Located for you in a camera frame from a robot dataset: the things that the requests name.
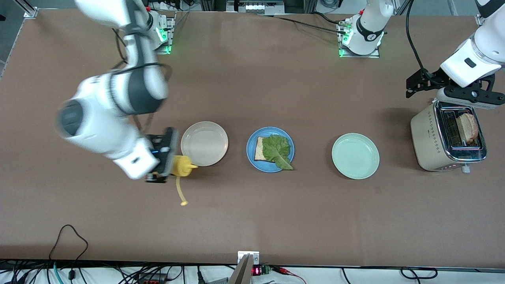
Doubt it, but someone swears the yellow squeeze bottle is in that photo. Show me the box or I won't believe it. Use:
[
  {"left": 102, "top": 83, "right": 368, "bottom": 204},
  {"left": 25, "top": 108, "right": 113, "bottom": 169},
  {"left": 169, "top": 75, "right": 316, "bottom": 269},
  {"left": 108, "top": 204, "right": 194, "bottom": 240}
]
[{"left": 170, "top": 155, "right": 199, "bottom": 206}]

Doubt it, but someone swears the toasted bread slice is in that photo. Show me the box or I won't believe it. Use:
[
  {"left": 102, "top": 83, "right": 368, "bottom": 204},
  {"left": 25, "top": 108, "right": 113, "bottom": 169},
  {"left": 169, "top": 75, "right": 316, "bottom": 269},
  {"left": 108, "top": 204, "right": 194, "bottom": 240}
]
[
  {"left": 456, "top": 113, "right": 479, "bottom": 144},
  {"left": 254, "top": 136, "right": 273, "bottom": 161}
]

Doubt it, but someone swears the green lettuce leaf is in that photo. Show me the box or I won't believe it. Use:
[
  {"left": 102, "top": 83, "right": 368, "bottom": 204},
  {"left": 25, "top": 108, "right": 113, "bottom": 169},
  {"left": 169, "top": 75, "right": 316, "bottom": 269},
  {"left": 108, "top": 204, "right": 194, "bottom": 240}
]
[{"left": 262, "top": 134, "right": 294, "bottom": 171}]

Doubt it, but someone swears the beige round plate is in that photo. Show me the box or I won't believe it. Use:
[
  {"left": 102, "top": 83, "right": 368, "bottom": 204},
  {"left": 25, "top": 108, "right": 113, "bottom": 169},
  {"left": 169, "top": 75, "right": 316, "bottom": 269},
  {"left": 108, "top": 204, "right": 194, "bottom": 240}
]
[{"left": 181, "top": 121, "right": 229, "bottom": 166}]

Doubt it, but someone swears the blue round plate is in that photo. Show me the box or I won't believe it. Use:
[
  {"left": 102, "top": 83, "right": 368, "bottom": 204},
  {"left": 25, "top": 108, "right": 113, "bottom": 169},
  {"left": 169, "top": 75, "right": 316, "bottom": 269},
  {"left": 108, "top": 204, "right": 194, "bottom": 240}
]
[{"left": 247, "top": 127, "right": 295, "bottom": 173}]

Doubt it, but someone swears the pale green round plate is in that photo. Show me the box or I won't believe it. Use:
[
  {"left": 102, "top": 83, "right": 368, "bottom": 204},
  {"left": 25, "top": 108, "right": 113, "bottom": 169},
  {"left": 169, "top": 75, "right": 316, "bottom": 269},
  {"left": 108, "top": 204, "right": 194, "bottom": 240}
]
[{"left": 331, "top": 133, "right": 380, "bottom": 180}]

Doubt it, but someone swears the beige chrome toaster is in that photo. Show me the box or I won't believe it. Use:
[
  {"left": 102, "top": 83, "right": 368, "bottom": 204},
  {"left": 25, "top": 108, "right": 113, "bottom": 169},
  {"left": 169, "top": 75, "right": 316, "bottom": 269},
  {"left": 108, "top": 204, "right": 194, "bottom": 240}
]
[{"left": 410, "top": 97, "right": 488, "bottom": 174}]

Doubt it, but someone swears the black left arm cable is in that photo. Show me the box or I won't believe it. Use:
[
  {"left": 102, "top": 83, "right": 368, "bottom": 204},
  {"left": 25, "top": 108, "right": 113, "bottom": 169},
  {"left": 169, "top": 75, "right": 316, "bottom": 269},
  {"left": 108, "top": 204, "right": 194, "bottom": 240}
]
[{"left": 405, "top": 0, "right": 434, "bottom": 79}]

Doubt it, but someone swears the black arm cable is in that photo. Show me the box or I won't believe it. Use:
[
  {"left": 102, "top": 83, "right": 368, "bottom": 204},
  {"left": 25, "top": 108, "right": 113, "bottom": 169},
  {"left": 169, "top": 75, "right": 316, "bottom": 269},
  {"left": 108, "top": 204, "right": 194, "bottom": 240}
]
[
  {"left": 110, "top": 28, "right": 174, "bottom": 136},
  {"left": 405, "top": 0, "right": 434, "bottom": 79}
]

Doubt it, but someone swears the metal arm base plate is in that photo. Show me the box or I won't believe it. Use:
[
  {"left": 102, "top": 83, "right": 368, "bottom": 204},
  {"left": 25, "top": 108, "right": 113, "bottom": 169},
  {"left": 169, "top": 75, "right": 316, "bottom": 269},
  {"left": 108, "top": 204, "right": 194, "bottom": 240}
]
[
  {"left": 152, "top": 11, "right": 174, "bottom": 55},
  {"left": 339, "top": 19, "right": 381, "bottom": 59}
]

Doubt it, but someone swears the thin black looped cable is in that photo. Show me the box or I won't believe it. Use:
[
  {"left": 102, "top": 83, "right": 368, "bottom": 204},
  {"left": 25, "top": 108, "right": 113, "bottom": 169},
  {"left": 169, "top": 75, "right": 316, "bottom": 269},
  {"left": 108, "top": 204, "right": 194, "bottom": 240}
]
[{"left": 49, "top": 224, "right": 89, "bottom": 277}]

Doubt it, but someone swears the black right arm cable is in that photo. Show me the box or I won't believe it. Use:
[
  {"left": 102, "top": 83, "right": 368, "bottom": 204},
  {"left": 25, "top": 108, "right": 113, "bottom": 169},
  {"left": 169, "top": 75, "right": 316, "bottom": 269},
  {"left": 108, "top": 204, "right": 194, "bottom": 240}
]
[{"left": 110, "top": 28, "right": 174, "bottom": 136}]

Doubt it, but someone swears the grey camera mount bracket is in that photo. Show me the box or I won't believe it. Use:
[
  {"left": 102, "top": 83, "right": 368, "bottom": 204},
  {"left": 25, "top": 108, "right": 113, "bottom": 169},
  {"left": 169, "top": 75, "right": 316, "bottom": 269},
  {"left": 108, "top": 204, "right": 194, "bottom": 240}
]
[{"left": 228, "top": 251, "right": 260, "bottom": 284}]

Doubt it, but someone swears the black base power cable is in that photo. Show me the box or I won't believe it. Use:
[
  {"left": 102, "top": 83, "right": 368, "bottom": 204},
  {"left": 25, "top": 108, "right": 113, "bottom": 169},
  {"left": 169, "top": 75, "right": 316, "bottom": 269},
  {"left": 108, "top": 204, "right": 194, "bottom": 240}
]
[{"left": 252, "top": 13, "right": 350, "bottom": 34}]

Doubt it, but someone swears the red clip wire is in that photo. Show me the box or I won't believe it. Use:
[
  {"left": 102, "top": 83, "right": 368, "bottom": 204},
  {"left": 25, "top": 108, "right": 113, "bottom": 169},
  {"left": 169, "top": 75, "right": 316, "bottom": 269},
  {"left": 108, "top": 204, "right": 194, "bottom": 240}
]
[{"left": 272, "top": 266, "right": 306, "bottom": 284}]

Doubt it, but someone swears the black coiled cable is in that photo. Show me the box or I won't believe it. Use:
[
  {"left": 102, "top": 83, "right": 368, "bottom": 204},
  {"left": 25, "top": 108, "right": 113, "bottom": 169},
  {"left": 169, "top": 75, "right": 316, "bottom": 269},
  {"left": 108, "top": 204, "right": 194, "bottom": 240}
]
[{"left": 400, "top": 267, "right": 438, "bottom": 280}]

